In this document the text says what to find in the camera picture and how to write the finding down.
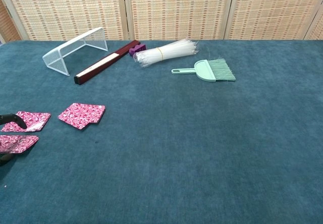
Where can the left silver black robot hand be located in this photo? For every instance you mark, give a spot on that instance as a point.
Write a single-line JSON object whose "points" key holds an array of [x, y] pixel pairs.
{"points": [[12, 118]]}

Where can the dark red folded hand fan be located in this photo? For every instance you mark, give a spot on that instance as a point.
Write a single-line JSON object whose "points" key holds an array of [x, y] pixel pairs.
{"points": [[101, 63]]}

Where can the green bristle hand brush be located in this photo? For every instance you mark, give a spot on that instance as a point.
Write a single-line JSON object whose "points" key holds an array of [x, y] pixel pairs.
{"points": [[223, 71]]}

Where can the brown woven screen panel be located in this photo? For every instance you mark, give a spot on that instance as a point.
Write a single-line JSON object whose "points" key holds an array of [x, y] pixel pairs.
{"points": [[7, 24]]}

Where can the beige woven screen panel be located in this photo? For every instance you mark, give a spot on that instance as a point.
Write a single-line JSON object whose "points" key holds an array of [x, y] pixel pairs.
{"points": [[70, 7], [272, 7], [318, 32], [176, 7]]}

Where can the small purple plastic block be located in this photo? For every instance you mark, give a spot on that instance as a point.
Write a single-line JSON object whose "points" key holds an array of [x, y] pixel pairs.
{"points": [[137, 49]]}

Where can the teal felt table cover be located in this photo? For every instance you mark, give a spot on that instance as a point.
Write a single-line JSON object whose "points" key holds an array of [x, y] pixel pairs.
{"points": [[176, 145]]}

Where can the bundle of clear plastic straws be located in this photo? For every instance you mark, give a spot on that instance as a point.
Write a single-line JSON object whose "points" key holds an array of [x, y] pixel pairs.
{"points": [[166, 52]]}

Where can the mint green dustpan brush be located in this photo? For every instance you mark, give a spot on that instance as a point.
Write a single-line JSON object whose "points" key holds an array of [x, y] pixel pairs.
{"points": [[204, 70]]}

